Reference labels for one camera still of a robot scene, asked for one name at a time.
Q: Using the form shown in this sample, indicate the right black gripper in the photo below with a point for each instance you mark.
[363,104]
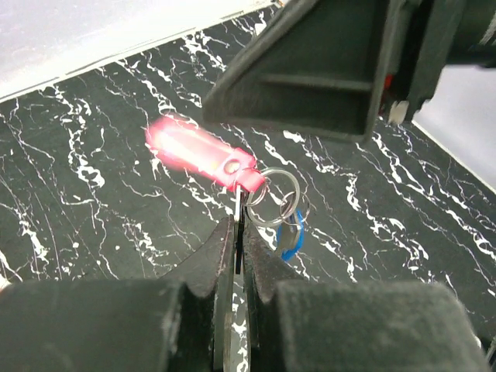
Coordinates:
[432,35]

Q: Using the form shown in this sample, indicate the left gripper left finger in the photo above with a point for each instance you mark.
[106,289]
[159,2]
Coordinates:
[179,322]

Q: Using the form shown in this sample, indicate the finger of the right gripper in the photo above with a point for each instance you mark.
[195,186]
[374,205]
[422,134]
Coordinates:
[318,68]

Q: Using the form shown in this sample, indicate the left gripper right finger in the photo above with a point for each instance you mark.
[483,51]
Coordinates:
[298,325]

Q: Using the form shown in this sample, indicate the blue key tag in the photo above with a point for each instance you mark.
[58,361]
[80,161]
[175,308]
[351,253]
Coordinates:
[290,233]

